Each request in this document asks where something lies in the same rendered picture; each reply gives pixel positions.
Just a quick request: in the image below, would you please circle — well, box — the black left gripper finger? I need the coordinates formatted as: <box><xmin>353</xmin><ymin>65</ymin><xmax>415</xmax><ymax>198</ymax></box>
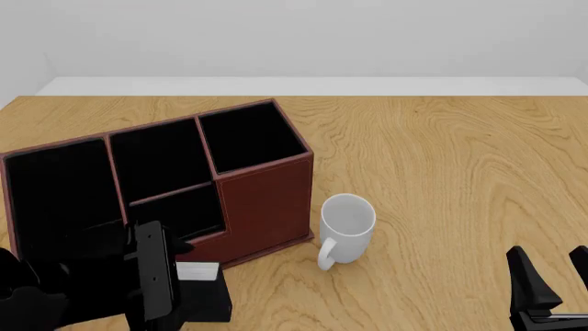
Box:
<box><xmin>170</xmin><ymin>235</ymin><xmax>197</xmax><ymax>257</ymax></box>

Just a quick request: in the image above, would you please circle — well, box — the red-brown desk caddy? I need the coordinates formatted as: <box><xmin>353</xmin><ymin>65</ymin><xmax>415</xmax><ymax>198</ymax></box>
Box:
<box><xmin>0</xmin><ymin>97</ymin><xmax>316</xmax><ymax>270</ymax></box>

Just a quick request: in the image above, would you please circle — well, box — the white mug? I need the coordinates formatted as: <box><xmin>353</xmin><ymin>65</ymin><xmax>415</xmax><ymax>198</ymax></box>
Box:
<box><xmin>316</xmin><ymin>192</ymin><xmax>378</xmax><ymax>272</ymax></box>

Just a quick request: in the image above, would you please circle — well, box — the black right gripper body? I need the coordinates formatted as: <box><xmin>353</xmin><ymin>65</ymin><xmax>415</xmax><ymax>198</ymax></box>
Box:
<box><xmin>509</xmin><ymin>304</ymin><xmax>588</xmax><ymax>331</ymax></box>

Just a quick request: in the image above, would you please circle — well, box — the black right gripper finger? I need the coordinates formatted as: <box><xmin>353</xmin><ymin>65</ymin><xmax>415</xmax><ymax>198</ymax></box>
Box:
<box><xmin>568</xmin><ymin>245</ymin><xmax>588</xmax><ymax>281</ymax></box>
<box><xmin>505</xmin><ymin>245</ymin><xmax>564</xmax><ymax>314</ymax></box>

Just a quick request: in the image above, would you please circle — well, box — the black book with white pages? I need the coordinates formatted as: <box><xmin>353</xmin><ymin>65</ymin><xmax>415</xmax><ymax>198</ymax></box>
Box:
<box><xmin>175</xmin><ymin>261</ymin><xmax>233</xmax><ymax>324</ymax></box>

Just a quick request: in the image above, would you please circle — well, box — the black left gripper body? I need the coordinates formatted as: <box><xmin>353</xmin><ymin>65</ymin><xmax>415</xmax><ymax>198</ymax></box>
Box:
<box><xmin>122</xmin><ymin>220</ymin><xmax>182</xmax><ymax>331</ymax></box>

